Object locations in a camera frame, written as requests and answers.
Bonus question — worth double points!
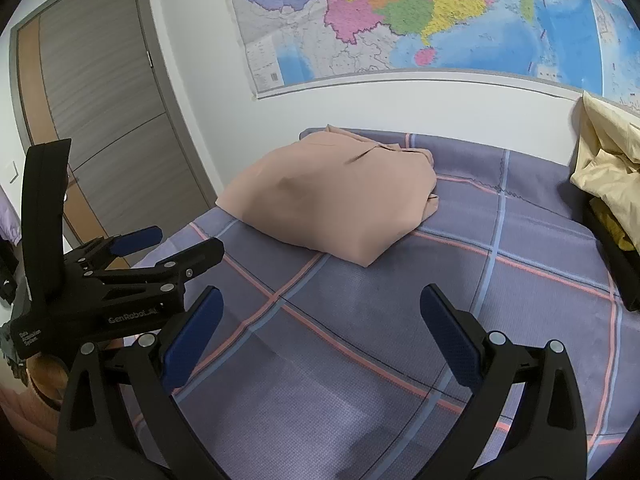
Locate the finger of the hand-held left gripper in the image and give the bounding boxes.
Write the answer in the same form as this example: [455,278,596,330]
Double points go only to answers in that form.
[107,226,163,257]
[145,237,225,282]

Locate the cream garment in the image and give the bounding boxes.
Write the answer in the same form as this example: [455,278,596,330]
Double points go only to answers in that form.
[570,91,640,211]

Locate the plaid purple bed sheet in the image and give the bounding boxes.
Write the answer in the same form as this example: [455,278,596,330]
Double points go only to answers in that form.
[120,127,631,480]

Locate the colourful wall map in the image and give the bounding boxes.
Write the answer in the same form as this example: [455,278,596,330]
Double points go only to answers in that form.
[220,0,640,113]

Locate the yellow cloth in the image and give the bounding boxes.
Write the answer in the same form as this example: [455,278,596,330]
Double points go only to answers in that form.
[592,200,637,252]

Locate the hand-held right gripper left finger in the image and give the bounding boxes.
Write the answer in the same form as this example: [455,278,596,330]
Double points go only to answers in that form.
[56,286,224,480]

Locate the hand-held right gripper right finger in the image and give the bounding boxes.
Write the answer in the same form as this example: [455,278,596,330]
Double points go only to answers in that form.
[419,283,588,480]

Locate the grey and wood door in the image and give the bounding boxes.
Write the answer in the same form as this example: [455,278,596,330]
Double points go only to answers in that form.
[10,0,218,268]

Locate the black garment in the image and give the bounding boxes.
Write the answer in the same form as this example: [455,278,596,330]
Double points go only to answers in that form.
[582,197,640,312]

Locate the pink garment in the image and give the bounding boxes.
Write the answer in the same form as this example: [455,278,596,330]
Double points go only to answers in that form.
[215,124,440,267]

